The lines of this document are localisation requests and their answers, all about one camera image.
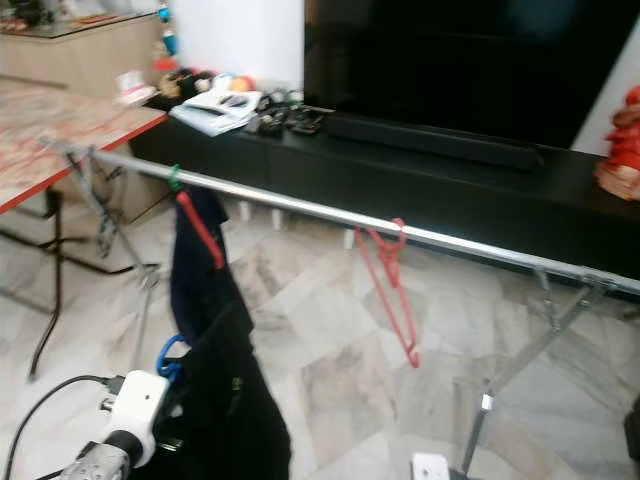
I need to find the black t-shirt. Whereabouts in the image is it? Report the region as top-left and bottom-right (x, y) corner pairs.
(150, 300), (293, 480)

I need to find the thin black hanger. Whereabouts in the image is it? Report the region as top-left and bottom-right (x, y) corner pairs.
(82, 155), (131, 256)

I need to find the black flat television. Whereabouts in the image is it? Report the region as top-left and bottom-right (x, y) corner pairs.
(303, 0), (640, 149)

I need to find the gold and blue trophy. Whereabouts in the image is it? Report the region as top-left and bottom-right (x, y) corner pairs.
(155, 0), (179, 71)

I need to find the black soundbar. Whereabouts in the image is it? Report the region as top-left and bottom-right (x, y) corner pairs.
(325, 112), (544, 171)

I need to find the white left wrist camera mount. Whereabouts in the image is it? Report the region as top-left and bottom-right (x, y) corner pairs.
(100, 370), (171, 466)

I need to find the stack of white papers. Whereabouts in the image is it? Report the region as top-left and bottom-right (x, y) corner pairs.
(170, 88), (261, 137)

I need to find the red laughing Buddha statue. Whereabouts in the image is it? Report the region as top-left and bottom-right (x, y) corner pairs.
(593, 85), (640, 201)

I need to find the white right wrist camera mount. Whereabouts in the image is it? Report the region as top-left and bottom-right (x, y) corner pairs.
(410, 452), (453, 480)

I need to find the pink tissue pack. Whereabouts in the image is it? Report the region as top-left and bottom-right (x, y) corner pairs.
(115, 70), (151, 104)

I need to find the silver metal clothes rack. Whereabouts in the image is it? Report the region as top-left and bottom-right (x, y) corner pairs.
(40, 137), (640, 476)

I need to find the small black box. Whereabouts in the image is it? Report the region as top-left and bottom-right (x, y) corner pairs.
(285, 108), (321, 136)

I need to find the light wooden cabinet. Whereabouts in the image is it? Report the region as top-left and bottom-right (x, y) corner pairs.
(0, 12), (166, 99)

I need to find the red plastic hanger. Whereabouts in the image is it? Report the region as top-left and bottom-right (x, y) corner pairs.
(353, 218), (421, 369)

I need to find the navy shirt with red trim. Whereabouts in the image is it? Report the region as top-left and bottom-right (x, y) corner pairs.
(168, 185), (241, 346)

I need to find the black television console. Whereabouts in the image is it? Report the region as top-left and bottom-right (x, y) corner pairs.
(135, 98), (640, 281)

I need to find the blue plastic hanger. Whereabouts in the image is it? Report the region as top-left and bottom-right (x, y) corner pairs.
(155, 333), (186, 383)

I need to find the marble pattern folding table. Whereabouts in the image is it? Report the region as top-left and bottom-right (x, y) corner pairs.
(0, 78), (169, 381)

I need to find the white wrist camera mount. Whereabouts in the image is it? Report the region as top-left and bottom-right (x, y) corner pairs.
(100, 370), (171, 466)
(410, 452), (453, 480)

